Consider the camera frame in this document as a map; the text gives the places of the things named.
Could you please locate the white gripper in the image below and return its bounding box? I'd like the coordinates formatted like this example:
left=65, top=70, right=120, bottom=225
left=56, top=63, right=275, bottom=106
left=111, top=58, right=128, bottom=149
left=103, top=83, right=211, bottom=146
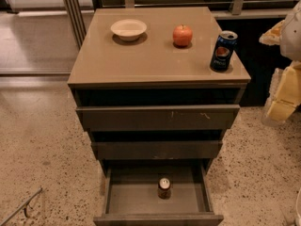
left=259, top=1, right=301, bottom=121

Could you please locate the blue pepsi can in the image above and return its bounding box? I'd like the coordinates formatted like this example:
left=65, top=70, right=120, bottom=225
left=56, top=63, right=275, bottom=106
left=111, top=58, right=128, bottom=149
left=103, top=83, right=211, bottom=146
left=210, top=30, right=238, bottom=72

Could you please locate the grey drawer cabinet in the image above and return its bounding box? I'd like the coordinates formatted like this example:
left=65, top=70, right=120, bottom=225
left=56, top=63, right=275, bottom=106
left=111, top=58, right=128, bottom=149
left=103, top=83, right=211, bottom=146
left=68, top=7, right=250, bottom=169

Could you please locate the orange soda can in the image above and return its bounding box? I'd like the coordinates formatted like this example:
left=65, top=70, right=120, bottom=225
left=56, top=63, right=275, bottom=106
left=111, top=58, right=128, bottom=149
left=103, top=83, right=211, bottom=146
left=158, top=177, right=171, bottom=200

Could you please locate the grey top drawer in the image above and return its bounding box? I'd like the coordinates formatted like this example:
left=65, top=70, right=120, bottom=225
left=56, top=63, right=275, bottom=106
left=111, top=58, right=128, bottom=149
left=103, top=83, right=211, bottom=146
left=76, top=105, right=240, bottom=131

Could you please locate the grey middle drawer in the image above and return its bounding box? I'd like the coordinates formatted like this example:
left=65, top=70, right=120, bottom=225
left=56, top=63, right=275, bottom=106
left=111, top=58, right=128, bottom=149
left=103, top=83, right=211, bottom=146
left=92, top=140, right=222, bottom=160

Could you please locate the grey open bottom drawer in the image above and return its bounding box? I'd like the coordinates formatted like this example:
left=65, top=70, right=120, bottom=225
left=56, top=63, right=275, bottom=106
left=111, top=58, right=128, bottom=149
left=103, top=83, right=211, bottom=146
left=94, top=163, right=223, bottom=226

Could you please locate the red apple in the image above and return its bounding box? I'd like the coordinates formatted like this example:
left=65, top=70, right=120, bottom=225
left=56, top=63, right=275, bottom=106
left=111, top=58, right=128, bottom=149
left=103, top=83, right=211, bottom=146
left=172, top=24, right=193, bottom=47

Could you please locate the white bowl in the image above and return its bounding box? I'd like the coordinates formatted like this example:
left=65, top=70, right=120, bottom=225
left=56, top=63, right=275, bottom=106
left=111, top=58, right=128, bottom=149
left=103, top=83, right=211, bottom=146
left=110, top=19, right=147, bottom=41

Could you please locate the metal rod on floor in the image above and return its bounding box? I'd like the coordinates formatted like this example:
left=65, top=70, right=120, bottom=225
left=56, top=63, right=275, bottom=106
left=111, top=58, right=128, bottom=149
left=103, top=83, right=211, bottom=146
left=0, top=187, right=43, bottom=226

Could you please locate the white cable on floor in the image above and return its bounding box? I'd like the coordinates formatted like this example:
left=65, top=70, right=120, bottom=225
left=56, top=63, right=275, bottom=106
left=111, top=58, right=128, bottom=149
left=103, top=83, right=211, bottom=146
left=293, top=188, right=301, bottom=226

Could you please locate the metal window frame post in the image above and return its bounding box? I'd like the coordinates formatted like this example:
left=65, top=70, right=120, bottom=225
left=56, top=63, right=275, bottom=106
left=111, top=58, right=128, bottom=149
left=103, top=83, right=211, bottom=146
left=63, top=0, right=86, bottom=48

